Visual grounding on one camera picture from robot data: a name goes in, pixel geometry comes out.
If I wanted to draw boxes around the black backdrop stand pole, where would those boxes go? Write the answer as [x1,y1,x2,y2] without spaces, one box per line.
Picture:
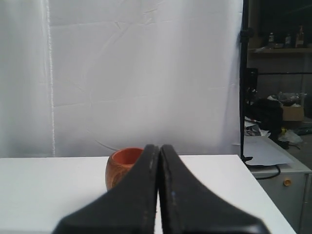
[239,0,254,164]

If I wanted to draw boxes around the brown wooden mortar cup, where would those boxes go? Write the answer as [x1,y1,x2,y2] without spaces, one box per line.
[105,148,143,190]

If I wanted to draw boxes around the wooden wall shelf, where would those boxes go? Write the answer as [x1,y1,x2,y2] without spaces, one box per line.
[248,47,312,54]

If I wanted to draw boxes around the brown glass bottle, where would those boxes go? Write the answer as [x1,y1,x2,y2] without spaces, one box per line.
[295,25,304,48]

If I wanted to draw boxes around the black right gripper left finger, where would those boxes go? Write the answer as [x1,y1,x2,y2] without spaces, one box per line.
[53,144,159,234]

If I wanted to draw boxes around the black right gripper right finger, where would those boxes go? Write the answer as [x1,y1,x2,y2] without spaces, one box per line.
[158,145,266,234]

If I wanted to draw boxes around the brown cardboard box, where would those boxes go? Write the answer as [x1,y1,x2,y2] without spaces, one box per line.
[282,106,304,121]

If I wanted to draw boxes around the white backdrop curtain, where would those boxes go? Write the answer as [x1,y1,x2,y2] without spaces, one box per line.
[0,0,243,157]

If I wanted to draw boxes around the grey metal cabinet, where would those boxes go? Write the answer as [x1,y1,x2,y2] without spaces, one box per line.
[244,136,312,234]

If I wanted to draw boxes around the black bag on cabinet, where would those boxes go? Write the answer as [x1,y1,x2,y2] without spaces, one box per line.
[246,98,283,141]

